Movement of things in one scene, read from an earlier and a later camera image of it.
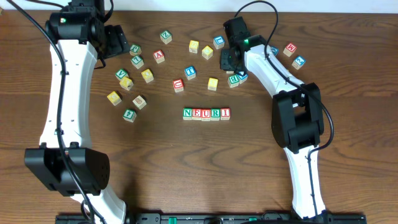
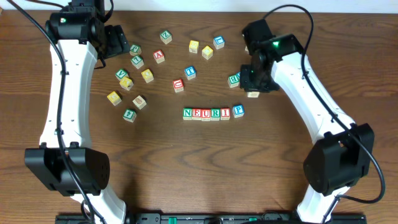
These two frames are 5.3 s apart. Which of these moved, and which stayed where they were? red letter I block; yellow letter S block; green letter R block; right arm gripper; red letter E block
Moved: right arm gripper; yellow letter S block
Stayed: red letter I block; red letter E block; green letter R block
